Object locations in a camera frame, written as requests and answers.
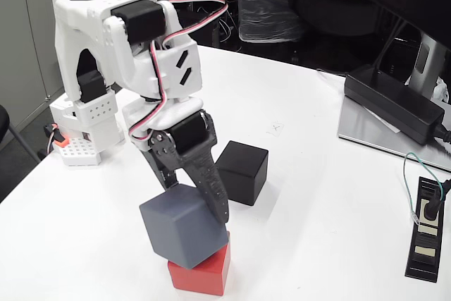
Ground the white paper sheet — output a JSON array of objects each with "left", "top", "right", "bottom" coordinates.
[{"left": 359, "top": 103, "right": 402, "bottom": 135}]

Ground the green wire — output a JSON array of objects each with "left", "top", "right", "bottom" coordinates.
[{"left": 402, "top": 152, "right": 441, "bottom": 225}]

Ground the black low box device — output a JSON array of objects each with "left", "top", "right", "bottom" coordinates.
[{"left": 181, "top": 7, "right": 222, "bottom": 48}]

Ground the silver monitor stand neck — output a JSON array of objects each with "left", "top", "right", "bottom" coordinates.
[{"left": 403, "top": 31, "right": 451, "bottom": 99}]

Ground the black adapter power cable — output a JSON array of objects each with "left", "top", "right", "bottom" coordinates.
[{"left": 431, "top": 123, "right": 451, "bottom": 156}]

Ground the black power adapter brick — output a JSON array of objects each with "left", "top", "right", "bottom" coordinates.
[{"left": 343, "top": 64, "right": 445, "bottom": 146}]

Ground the orange connector with wires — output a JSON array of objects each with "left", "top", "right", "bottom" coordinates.
[{"left": 44, "top": 123, "right": 70, "bottom": 149}]

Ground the red cube block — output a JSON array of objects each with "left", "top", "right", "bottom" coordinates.
[{"left": 167, "top": 231, "right": 232, "bottom": 297}]

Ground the black chair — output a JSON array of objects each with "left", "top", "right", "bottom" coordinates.
[{"left": 0, "top": 105, "right": 42, "bottom": 164}]

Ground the plastic-wrapped black bin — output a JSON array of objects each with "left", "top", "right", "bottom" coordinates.
[{"left": 232, "top": 0, "right": 304, "bottom": 44}]

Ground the black cube block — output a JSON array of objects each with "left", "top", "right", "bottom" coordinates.
[{"left": 214, "top": 140, "right": 269, "bottom": 207}]

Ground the black power strip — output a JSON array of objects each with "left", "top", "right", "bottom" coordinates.
[{"left": 404, "top": 176, "right": 445, "bottom": 283}]

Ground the silver monitor base plate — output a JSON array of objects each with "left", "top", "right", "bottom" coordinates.
[{"left": 337, "top": 94, "right": 451, "bottom": 171}]

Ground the black plug with cable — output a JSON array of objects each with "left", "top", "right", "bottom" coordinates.
[{"left": 422, "top": 177, "right": 451, "bottom": 221}]

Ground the crumpled white plastic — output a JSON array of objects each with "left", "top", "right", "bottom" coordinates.
[{"left": 431, "top": 77, "right": 451, "bottom": 104}]

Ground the clear tape mark with cross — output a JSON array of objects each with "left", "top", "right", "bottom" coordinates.
[{"left": 266, "top": 121, "right": 285, "bottom": 137}]

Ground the white perforated table clamp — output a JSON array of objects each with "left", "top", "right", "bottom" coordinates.
[{"left": 58, "top": 137, "right": 103, "bottom": 167}]

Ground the grey cube block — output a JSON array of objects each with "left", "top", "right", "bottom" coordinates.
[{"left": 139, "top": 183, "right": 230, "bottom": 269}]

